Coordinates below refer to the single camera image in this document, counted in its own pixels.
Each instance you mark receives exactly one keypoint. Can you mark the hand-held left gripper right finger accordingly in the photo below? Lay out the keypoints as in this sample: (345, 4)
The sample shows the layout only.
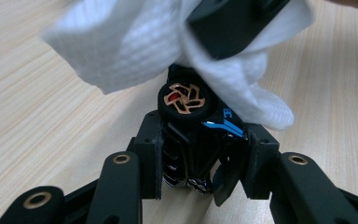
(261, 161)

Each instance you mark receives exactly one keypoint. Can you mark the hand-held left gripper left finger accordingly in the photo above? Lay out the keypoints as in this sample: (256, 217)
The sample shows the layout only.
(150, 155)

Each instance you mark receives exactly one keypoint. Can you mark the blue and black toy car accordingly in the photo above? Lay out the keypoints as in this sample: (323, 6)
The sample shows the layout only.
(195, 146)

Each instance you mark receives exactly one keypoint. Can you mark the white wet wipe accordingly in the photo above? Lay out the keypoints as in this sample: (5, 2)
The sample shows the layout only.
(121, 43)

